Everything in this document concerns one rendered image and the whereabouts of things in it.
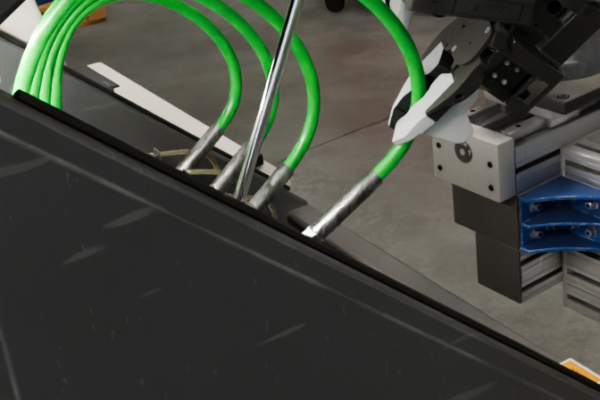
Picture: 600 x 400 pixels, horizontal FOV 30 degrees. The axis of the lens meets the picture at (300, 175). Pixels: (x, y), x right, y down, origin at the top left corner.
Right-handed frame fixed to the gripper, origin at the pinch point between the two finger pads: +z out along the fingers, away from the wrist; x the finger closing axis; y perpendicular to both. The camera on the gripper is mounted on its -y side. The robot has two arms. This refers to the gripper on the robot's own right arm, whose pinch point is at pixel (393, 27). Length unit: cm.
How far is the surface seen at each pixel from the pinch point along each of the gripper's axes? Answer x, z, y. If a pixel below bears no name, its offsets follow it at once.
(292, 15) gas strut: -44, -20, -37
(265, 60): 3.5, 0.7, -14.9
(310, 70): -4.5, 0.2, -14.0
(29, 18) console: 23.3, -5.1, -34.1
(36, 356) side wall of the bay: -47, -6, -58
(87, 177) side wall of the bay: -47, -15, -53
